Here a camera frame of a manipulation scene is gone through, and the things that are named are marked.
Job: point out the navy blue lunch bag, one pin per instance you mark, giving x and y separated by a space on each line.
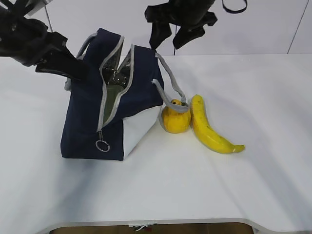
149 82

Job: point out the yellow banana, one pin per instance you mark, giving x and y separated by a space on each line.
205 133

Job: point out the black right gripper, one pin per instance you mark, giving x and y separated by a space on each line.
190 15

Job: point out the green-lidded glass food container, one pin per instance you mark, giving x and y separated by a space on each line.
113 96

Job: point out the yellow pear-shaped gourd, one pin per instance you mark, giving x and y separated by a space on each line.
173 121

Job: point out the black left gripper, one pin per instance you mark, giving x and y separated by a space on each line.
29 42

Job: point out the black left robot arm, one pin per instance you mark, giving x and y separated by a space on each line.
19 9

